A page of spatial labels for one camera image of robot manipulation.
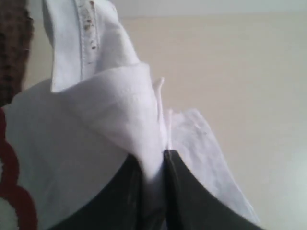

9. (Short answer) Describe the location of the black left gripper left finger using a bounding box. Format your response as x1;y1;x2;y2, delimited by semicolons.
56;153;147;230

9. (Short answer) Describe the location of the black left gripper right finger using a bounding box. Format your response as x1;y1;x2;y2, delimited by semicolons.
164;150;260;230

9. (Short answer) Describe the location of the white t-shirt red lettering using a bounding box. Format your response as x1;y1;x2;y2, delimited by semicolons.
0;0;259;230

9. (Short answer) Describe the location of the brown wicker laundry basket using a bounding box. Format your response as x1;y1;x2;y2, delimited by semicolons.
0;0;34;106

